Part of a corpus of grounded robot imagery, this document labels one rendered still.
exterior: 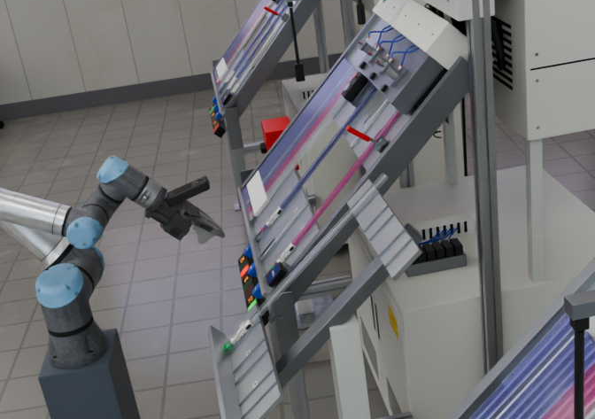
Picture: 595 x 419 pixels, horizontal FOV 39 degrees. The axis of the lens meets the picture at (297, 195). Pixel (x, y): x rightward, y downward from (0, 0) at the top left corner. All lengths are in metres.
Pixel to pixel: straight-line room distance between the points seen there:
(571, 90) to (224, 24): 4.47
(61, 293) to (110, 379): 0.26
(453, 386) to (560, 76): 0.83
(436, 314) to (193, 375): 1.21
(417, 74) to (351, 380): 0.67
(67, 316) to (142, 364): 1.04
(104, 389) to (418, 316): 0.82
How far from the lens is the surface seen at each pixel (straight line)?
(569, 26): 1.93
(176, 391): 2.98
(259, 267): 2.09
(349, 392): 1.77
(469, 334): 2.15
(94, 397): 2.25
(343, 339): 1.69
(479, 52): 1.81
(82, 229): 2.03
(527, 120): 1.95
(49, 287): 2.15
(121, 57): 6.31
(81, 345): 2.20
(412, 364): 2.14
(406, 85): 1.87
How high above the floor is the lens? 1.73
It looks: 24 degrees down
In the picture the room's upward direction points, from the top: 8 degrees counter-clockwise
